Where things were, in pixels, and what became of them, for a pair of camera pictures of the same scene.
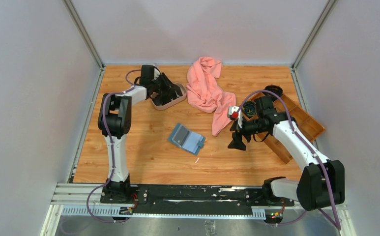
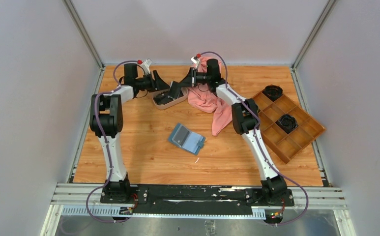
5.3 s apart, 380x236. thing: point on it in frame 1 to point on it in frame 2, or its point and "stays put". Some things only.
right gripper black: [237, 143] to [191, 79]
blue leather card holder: [183, 137] stays put
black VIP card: [181, 135] stays put
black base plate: [212, 198] stays put
